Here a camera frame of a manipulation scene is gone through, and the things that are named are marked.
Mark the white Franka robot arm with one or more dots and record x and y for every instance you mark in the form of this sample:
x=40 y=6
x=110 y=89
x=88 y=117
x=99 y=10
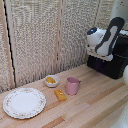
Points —
x=108 y=36

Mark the white floral rim plate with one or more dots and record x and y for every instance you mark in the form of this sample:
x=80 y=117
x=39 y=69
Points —
x=24 y=103

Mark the pink mug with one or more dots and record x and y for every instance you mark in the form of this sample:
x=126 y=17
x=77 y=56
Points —
x=71 y=86

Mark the yellow bread block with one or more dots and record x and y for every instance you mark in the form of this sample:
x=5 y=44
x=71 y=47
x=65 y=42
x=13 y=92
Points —
x=60 y=95

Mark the yellow food piece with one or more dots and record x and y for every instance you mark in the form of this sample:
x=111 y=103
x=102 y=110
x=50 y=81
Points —
x=51 y=80

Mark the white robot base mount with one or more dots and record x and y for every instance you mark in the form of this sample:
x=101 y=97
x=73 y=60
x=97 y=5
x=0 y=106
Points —
x=122 y=118

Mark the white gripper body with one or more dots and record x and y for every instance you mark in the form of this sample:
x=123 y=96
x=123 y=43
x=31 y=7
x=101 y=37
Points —
x=100 y=55

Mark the small white bowl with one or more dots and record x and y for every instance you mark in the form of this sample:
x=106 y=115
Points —
x=48 y=83

